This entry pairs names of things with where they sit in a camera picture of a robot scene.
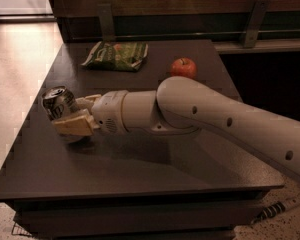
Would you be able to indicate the dark grey table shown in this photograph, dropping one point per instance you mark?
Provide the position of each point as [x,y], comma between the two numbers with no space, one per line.
[131,187]

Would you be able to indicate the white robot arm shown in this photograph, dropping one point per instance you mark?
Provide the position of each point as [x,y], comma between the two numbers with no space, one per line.
[181,105]

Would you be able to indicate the green chip bag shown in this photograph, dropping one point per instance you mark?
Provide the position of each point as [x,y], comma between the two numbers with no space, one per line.
[124,56]

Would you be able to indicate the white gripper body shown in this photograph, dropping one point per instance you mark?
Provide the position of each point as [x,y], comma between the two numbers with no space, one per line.
[109,112]

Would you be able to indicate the red apple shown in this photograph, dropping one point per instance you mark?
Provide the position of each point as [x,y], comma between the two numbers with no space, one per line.
[184,67]

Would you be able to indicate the right metal bracket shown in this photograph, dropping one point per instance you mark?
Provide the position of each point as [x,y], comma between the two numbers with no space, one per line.
[249,36]

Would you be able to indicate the silver green 7up can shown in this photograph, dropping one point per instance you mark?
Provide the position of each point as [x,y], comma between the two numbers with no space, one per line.
[59,102]

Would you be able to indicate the left metal bracket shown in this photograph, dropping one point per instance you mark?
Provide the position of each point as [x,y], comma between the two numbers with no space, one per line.
[106,22]

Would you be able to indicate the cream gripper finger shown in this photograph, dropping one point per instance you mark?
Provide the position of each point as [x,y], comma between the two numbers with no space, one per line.
[87,102]
[80,123]

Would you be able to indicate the metal bracket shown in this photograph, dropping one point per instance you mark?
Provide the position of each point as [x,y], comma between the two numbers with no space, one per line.
[249,36]
[106,22]

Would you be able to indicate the wooden counter ledge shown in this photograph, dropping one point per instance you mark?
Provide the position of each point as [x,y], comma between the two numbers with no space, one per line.
[261,46]

